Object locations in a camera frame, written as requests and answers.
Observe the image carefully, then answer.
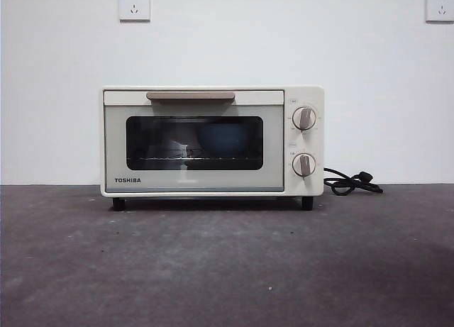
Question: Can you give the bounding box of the blue ribbed bowl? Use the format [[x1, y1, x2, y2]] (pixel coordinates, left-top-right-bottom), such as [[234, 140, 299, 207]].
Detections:
[[195, 124, 249, 157]]

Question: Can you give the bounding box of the oven door with beige handle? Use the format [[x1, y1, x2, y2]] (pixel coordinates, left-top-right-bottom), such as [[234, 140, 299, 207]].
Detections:
[[102, 89, 286, 194]]

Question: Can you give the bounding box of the beige oven knob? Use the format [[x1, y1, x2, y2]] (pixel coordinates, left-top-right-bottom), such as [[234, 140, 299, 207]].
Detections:
[[292, 152, 318, 178], [292, 106, 319, 132]]

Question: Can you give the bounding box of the white Toshiba toaster oven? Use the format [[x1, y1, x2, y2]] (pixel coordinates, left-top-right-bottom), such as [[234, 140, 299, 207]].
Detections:
[[99, 85, 326, 212]]

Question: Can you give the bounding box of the metal wire oven rack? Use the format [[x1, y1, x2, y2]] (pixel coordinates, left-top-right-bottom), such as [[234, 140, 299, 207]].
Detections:
[[127, 156, 250, 162]]

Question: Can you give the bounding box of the black oven power cable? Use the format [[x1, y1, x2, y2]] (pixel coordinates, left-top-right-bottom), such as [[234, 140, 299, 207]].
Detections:
[[323, 167, 384, 196]]

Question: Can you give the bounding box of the white wall socket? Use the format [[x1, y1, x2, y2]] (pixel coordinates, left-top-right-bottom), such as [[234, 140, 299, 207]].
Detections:
[[425, 0, 454, 23], [118, 0, 152, 23]]

